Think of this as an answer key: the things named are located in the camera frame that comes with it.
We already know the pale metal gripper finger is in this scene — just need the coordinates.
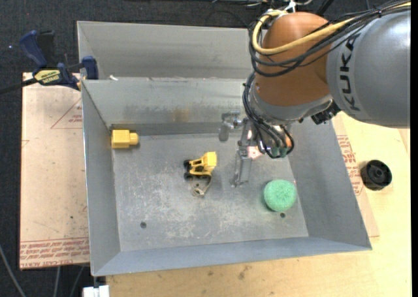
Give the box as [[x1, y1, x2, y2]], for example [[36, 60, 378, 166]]
[[240, 157, 253, 186], [231, 154, 244, 189]]

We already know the yellow toy loader truck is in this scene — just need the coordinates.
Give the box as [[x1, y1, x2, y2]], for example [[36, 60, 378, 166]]
[[183, 151, 218, 198]]

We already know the green round sponge ball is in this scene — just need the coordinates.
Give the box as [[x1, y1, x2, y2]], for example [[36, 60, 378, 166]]
[[263, 180, 298, 213]]

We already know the grey metal bin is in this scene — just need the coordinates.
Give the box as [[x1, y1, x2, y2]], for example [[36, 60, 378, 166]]
[[76, 20, 373, 277]]

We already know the yellow plastic block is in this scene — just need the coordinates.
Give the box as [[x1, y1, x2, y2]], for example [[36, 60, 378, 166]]
[[110, 129, 140, 149]]

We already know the black round knob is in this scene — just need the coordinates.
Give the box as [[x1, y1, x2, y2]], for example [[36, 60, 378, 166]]
[[360, 159, 393, 191]]

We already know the brown cardboard board, red print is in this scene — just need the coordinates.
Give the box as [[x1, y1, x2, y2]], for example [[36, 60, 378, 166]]
[[19, 72, 381, 270]]

